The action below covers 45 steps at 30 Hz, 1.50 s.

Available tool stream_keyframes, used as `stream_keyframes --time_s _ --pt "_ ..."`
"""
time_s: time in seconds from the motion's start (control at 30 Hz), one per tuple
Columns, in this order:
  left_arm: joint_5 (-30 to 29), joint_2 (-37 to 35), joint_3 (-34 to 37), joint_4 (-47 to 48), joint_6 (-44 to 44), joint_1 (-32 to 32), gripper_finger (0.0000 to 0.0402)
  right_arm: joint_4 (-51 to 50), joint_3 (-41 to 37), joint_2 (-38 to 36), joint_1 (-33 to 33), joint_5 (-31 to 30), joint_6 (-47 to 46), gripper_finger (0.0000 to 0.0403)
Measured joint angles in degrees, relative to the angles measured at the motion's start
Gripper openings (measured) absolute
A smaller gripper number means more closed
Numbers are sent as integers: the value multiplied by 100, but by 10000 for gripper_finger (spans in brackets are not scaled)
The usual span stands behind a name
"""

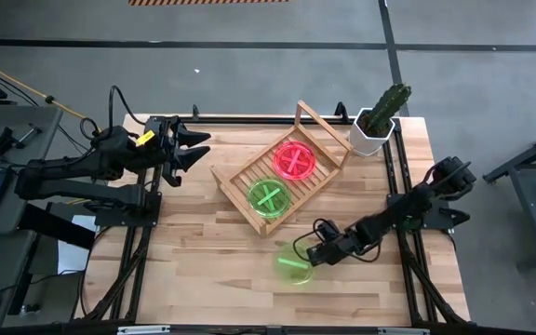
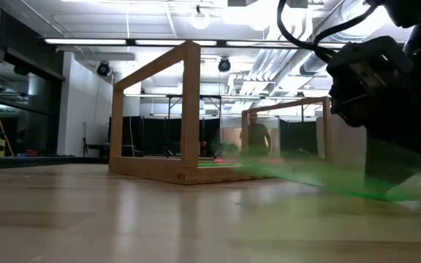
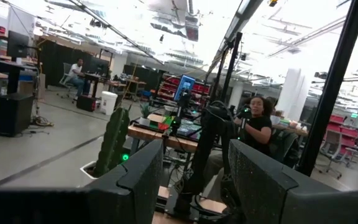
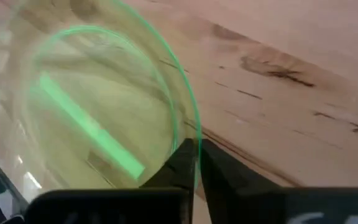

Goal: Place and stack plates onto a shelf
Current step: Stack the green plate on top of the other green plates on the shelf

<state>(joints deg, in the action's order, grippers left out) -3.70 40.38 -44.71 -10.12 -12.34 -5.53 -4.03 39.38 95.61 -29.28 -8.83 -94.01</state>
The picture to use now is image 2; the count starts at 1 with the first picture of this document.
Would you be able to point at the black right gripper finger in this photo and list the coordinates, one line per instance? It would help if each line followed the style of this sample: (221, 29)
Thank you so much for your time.
(389, 160)

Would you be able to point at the green translucent plastic plate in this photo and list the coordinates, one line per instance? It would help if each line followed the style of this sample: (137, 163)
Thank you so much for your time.
(218, 165)
(324, 175)

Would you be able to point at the pink translucent plastic plate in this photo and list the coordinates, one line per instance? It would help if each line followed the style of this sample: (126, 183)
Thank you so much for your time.
(223, 160)

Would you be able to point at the white hexagonal plant pot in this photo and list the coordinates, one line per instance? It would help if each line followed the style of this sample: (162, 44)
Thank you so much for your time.
(345, 135)

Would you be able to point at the person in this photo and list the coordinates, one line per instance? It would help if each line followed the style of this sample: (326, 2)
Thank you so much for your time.
(256, 135)

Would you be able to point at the black ceiling spotlight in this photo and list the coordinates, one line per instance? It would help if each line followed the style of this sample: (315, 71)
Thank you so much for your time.
(103, 68)
(224, 64)

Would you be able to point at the round white ceiling lamp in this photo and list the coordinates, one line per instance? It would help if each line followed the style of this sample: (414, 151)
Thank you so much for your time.
(200, 20)

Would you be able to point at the black partition curtain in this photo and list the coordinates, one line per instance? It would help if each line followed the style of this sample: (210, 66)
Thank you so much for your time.
(152, 135)

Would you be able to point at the long ceiling light strip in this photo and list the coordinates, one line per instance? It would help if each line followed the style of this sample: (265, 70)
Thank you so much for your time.
(93, 41)

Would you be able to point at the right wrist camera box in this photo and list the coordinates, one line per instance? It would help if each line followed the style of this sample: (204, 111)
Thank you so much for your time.
(367, 73)

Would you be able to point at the silver ventilation duct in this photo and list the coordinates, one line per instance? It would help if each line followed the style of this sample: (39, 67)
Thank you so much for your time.
(291, 62)

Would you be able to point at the wooden slatted shelf frame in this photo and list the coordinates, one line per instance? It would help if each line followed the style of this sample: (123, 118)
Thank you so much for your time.
(190, 109)

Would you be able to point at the black aluminium table frame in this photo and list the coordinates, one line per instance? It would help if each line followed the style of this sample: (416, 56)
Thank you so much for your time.
(42, 160)

